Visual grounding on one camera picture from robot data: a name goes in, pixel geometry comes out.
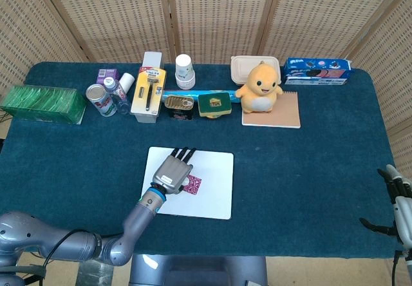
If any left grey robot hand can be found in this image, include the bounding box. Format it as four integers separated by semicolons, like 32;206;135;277
151;146;197;195

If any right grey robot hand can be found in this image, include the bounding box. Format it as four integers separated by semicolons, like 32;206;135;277
359;164;412;252

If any purple patterned packet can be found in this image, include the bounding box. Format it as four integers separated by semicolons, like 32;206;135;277
179;174;203;196

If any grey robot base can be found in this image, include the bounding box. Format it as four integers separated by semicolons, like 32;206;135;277
128;254;268;286

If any white rectangular board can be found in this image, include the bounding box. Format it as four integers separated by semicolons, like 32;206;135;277
138;146;235;221

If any gold pull-tab tin can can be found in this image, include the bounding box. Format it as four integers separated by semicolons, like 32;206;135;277
164;94;195;121

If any green gold tin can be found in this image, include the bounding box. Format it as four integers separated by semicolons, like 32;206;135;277
197;91;233;120

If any yellow razor package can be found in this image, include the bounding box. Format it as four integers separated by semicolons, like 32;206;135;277
129;66;167;124

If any clear plastic water bottle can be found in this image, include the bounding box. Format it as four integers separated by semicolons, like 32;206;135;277
102;77;130;115

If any silver drink can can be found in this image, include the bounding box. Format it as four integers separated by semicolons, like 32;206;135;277
85;83;118;118

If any white cylindrical bottle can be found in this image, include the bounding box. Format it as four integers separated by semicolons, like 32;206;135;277
118;72;136;94

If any white paper cup stack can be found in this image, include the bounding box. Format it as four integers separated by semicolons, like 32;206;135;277
174;54;196;90

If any teal table cloth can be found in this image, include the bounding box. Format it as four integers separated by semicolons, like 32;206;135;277
0;61;399;260

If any purple small box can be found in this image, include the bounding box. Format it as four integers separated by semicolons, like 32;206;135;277
95;68;120;86

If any yellow plush toy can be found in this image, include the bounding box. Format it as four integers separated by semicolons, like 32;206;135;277
235;61;284;114

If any brown spiral notebook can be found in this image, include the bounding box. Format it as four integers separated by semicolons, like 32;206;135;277
241;91;301;129

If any beige lunch container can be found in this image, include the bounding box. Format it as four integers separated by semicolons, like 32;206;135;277
230;55;281;86

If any metal table leg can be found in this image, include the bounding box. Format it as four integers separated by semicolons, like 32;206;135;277
76;262;113;286

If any green plastic box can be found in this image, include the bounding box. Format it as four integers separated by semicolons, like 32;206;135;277
0;84;88;126

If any bamboo folding screen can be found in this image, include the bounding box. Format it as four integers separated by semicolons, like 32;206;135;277
0;0;412;171

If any blue cookie box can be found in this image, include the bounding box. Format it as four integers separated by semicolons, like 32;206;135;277
282;57;355;86

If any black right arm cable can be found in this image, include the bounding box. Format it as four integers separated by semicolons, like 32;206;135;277
390;251;407;286

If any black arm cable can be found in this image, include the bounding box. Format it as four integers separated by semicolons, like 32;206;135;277
41;228;125;267
390;251;407;286

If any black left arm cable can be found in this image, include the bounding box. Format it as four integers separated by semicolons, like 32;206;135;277
41;228;125;267

